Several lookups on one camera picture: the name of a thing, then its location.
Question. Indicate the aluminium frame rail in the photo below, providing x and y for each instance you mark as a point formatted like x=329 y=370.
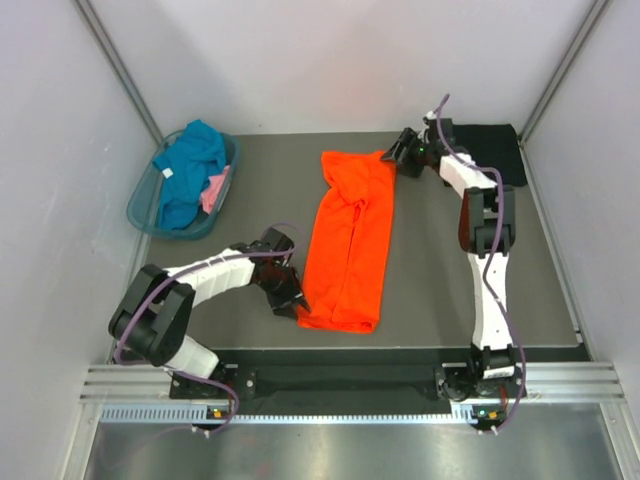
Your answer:
x=125 y=384

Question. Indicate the pink cloth in bin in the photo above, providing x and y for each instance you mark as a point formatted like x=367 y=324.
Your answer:
x=210 y=194

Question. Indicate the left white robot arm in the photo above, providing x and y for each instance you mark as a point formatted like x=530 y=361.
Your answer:
x=151 y=321

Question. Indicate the translucent blue plastic bin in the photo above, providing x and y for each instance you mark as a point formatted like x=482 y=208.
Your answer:
x=143 y=206

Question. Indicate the orange t shirt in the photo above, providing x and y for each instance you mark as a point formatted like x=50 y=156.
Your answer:
x=345 y=269

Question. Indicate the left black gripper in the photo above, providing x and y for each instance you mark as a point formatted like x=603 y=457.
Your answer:
x=293 y=291

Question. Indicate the folded black t shirt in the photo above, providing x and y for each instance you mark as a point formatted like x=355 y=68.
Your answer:
x=494 y=146

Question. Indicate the grey slotted cable duct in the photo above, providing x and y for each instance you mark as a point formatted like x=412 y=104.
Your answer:
x=202 y=414

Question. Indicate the teal t shirt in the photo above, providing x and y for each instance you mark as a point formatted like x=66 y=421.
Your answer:
x=186 y=165

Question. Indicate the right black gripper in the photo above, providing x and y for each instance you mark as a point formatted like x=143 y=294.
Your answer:
x=408 y=139

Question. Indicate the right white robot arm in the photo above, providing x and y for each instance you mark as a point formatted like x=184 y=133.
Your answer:
x=486 y=233

